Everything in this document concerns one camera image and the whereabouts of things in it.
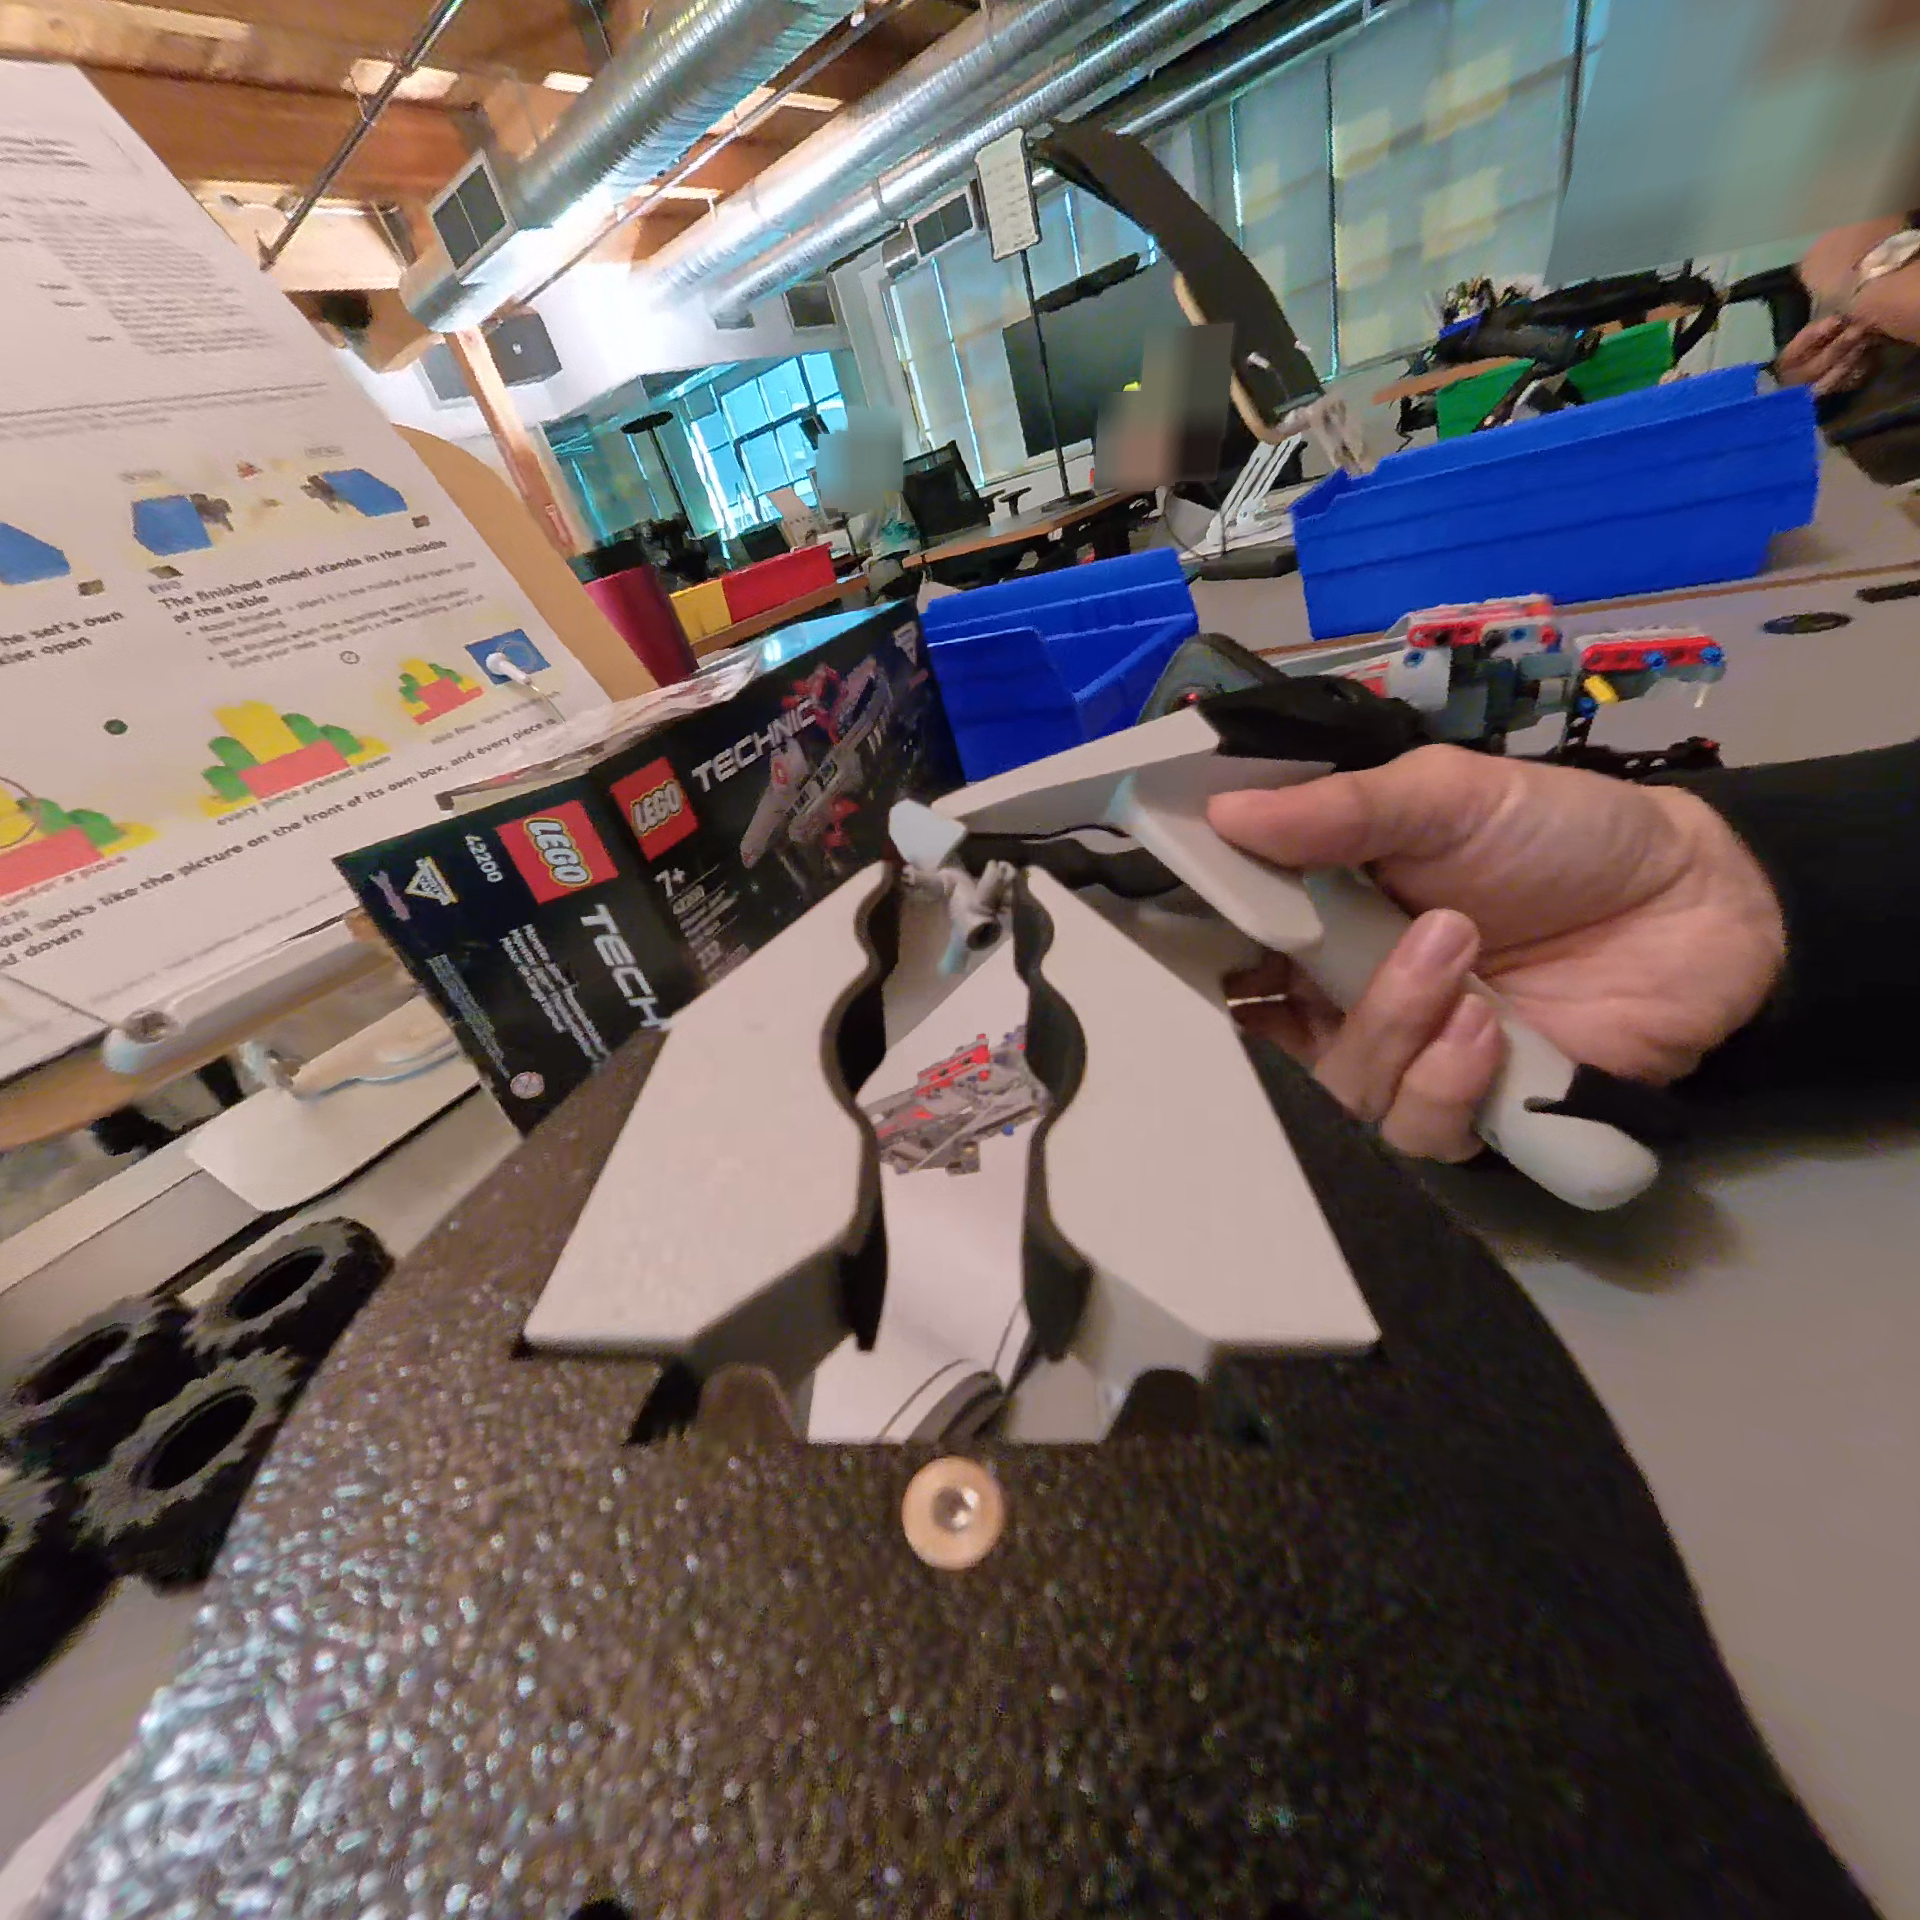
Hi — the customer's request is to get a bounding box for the wooden display board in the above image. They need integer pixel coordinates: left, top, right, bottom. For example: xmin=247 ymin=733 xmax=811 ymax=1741
xmin=0 ymin=424 xmax=615 ymax=1158

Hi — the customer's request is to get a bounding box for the person's right hand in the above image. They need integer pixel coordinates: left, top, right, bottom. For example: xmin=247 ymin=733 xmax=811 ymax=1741
xmin=1206 ymin=741 xmax=1791 ymax=1166

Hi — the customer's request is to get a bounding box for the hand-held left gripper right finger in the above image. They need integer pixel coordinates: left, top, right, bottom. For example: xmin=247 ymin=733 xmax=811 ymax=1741
xmin=1003 ymin=865 xmax=1386 ymax=1446

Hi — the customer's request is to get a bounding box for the green storage bin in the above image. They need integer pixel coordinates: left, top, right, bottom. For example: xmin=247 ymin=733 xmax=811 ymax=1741
xmin=1436 ymin=318 xmax=1681 ymax=440

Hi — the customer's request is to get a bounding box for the toy truck model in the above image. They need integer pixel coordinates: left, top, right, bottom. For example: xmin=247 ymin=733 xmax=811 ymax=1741
xmin=1256 ymin=592 xmax=1731 ymax=787

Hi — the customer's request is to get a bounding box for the curved black wooden board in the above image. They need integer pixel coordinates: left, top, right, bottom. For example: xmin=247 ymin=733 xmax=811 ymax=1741
xmin=1034 ymin=120 xmax=1331 ymax=452

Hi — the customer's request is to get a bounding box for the black display screen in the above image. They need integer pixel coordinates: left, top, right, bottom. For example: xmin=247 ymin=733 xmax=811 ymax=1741
xmin=1001 ymin=253 xmax=1190 ymax=456

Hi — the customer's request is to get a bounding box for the white instruction poster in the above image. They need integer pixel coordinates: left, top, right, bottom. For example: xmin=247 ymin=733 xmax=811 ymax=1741
xmin=0 ymin=56 xmax=615 ymax=1085

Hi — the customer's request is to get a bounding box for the silver air duct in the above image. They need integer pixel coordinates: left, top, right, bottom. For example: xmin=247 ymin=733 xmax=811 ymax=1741
xmin=644 ymin=0 xmax=1248 ymax=310
xmin=402 ymin=0 xmax=963 ymax=331

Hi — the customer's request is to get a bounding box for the person's right forearm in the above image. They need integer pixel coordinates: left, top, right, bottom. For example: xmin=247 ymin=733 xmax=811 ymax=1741
xmin=1574 ymin=738 xmax=1920 ymax=1146

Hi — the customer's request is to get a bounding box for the black office chair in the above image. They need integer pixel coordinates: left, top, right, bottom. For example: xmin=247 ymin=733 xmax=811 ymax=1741
xmin=901 ymin=438 xmax=997 ymax=546

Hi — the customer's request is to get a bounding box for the blue storage bin with divider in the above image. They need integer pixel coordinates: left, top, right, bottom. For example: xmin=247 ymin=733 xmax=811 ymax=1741
xmin=918 ymin=546 xmax=1202 ymax=790

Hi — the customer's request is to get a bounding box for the instruction booklet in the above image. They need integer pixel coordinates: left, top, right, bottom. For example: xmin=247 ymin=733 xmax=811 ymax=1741
xmin=806 ymin=875 xmax=1086 ymax=1446

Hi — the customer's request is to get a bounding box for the wooden office desk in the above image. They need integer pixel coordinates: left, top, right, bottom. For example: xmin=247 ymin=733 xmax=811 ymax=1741
xmin=901 ymin=492 xmax=1161 ymax=589

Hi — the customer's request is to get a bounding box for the red storage bin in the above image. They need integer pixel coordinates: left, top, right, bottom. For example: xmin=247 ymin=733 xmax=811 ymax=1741
xmin=716 ymin=540 xmax=840 ymax=624

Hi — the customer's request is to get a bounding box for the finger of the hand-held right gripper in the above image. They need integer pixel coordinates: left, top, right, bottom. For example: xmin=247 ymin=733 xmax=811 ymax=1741
xmin=930 ymin=707 xmax=1225 ymax=833

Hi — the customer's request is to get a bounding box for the long blue storage bin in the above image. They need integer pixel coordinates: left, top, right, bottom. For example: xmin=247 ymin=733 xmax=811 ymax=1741
xmin=1290 ymin=361 xmax=1824 ymax=644

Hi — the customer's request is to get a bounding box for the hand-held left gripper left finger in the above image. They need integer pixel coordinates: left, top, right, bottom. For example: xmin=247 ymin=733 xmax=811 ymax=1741
xmin=517 ymin=858 xmax=912 ymax=1441

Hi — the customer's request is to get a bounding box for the grey toy panel piece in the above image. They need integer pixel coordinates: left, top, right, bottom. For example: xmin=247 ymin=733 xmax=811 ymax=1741
xmin=888 ymin=798 xmax=1026 ymax=980

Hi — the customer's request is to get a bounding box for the magenta storage bin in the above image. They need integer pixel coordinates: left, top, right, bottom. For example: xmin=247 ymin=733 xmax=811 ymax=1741
xmin=584 ymin=565 xmax=702 ymax=695

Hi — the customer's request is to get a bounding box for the black toy set box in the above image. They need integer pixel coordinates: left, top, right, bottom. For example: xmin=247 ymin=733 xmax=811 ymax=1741
xmin=332 ymin=599 xmax=967 ymax=1138

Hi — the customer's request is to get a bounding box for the black toy tyre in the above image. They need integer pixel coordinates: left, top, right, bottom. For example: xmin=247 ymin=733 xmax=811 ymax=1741
xmin=0 ymin=1461 xmax=114 ymax=1704
xmin=7 ymin=1291 xmax=199 ymax=1450
xmin=186 ymin=1218 xmax=397 ymax=1374
xmin=66 ymin=1338 xmax=310 ymax=1591

